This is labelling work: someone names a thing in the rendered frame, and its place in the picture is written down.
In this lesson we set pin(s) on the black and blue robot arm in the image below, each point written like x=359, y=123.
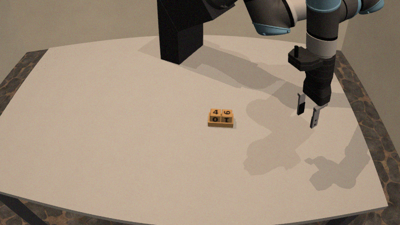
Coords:
x=276, y=17

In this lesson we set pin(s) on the orange rectangular tray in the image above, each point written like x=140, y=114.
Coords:
x=220, y=124

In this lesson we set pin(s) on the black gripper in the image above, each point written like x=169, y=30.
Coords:
x=318, y=61

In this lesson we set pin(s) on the orange cube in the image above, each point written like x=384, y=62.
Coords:
x=226, y=116
x=215, y=115

